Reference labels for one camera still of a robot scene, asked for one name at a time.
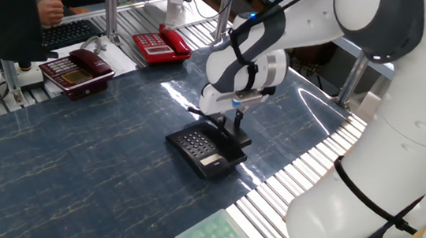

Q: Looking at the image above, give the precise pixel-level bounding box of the slanted aluminium frame post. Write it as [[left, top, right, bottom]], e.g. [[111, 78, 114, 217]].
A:
[[328, 50, 375, 110]]

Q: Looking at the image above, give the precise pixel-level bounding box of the bright red telephone handset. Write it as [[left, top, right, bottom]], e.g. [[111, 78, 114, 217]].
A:
[[158, 20, 192, 58]]

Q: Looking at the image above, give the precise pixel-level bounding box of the black round stand foot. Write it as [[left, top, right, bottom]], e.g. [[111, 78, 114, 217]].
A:
[[17, 60, 33, 73]]

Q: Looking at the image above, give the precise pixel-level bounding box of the person's bare hand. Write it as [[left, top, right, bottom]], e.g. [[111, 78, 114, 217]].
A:
[[36, 0, 66, 27]]

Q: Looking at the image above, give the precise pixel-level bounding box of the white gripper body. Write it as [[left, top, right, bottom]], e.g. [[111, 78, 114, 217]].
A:
[[196, 76, 272, 117]]

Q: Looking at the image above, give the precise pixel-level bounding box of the white paper sheet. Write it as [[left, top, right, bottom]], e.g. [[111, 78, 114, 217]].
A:
[[39, 32, 140, 99]]

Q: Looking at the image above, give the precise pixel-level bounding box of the black computer keyboard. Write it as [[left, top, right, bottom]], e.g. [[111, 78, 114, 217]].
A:
[[39, 17, 105, 52]]

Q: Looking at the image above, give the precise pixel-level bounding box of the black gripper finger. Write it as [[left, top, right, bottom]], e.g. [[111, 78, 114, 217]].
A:
[[230, 107, 247, 132], [211, 111, 228, 132]]

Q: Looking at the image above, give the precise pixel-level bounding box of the black telephone base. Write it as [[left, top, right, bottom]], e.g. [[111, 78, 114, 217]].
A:
[[163, 117, 251, 184]]

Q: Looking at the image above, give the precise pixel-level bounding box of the short aluminium bracket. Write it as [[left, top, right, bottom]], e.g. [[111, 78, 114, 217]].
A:
[[0, 58, 27, 109]]

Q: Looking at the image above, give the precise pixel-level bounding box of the maroon telephone handset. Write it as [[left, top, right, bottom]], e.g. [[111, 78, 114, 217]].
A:
[[68, 45, 113, 80]]

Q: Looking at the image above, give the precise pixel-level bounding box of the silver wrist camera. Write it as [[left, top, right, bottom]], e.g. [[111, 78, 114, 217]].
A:
[[230, 87, 272, 108]]

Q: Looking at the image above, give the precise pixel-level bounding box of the grey coiled telephone cord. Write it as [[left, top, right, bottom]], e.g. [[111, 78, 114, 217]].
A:
[[79, 34, 108, 57]]

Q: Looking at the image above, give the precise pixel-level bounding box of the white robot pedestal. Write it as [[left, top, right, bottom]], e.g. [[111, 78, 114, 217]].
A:
[[143, 0, 219, 32]]

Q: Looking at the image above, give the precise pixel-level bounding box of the blue marble pattern mat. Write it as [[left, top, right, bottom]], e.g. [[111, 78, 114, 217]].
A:
[[0, 28, 364, 238]]

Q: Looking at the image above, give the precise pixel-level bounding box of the black telephone handset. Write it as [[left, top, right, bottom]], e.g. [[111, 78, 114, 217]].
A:
[[212, 110, 254, 151], [186, 101, 237, 158]]

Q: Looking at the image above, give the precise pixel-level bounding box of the bright red telephone base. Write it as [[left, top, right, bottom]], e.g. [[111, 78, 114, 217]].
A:
[[132, 27, 193, 68]]

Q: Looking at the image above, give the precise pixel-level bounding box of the maroon telephone base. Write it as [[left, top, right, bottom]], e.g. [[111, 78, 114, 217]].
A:
[[38, 50, 118, 105]]

